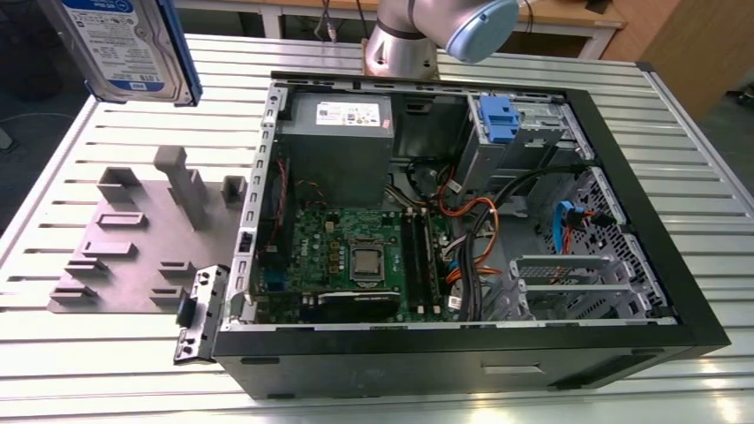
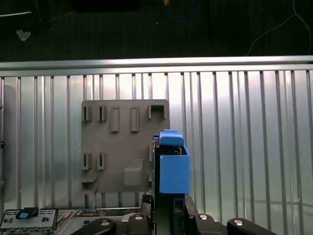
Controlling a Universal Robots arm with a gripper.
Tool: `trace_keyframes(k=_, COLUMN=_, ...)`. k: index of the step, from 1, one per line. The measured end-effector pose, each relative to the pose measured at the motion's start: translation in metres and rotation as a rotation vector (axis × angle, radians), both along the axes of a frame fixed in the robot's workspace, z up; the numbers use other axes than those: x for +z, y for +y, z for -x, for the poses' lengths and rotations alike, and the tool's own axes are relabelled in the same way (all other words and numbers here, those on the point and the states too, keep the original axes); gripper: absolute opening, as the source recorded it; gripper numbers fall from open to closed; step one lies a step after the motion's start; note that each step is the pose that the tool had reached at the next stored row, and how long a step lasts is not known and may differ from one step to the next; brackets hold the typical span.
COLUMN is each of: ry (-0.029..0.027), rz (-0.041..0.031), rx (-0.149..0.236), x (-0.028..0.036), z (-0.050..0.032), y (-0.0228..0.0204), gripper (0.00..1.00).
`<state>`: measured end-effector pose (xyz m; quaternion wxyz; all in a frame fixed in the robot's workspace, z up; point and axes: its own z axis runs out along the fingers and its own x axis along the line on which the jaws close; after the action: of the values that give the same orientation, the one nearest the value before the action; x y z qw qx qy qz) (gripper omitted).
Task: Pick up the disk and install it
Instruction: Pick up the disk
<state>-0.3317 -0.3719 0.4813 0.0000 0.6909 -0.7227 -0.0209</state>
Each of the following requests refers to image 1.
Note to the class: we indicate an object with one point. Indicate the blue drive latch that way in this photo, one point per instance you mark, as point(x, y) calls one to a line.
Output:
point(498, 119)

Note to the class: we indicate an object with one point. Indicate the green Dell motherboard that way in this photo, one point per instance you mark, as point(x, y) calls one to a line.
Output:
point(317, 229)

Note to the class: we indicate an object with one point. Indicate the silver drive cage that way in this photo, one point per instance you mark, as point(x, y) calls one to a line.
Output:
point(506, 163)

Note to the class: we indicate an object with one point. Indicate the grey parts rack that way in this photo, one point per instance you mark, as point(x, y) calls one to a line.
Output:
point(135, 229)

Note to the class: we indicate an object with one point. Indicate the silver CPU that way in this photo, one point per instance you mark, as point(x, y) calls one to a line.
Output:
point(368, 261)

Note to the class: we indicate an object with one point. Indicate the wooden desk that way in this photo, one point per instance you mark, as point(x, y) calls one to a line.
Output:
point(588, 17)

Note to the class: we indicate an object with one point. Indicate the hard disk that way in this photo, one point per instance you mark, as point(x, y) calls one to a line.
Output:
point(117, 48)

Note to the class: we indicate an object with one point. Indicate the wooden cabinet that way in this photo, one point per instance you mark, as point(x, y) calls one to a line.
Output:
point(706, 44)

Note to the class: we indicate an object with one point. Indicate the grey power supply unit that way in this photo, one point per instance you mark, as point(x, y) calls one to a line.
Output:
point(335, 168)

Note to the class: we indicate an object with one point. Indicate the silver disk bay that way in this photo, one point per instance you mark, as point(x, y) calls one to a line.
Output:
point(566, 288)

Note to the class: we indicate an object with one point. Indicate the black RAM slot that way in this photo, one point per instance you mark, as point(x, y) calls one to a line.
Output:
point(429, 260)
point(413, 260)

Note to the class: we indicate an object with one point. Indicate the black graphics card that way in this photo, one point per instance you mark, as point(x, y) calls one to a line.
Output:
point(353, 305)

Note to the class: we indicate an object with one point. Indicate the black open PC case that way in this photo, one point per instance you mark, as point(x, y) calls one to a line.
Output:
point(412, 366)

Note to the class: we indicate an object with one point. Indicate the CPU socket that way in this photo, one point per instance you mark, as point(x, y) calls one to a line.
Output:
point(371, 282)

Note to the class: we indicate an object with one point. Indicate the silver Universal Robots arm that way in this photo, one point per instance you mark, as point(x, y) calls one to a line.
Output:
point(400, 48)

